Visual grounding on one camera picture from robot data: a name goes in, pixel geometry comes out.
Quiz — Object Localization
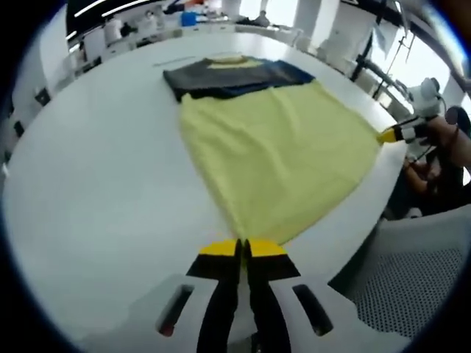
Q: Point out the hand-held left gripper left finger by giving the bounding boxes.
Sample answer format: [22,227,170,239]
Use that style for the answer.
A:
[110,238,243,353]

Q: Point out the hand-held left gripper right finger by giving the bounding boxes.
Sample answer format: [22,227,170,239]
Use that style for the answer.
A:
[244,238,392,353]

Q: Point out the yellow blue black garment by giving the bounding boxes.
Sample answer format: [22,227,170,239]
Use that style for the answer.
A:
[163,54,383,246]

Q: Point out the person's right hand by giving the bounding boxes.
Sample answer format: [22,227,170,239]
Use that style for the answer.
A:
[424,115,464,147]

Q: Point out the black metal stand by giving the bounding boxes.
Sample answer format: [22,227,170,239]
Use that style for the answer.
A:
[348,35,410,101]

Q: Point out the grey mesh office chair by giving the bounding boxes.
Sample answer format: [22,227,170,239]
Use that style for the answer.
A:
[328,203,471,342]

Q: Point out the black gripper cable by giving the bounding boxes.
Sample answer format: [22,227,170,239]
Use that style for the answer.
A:
[403,141,439,163]

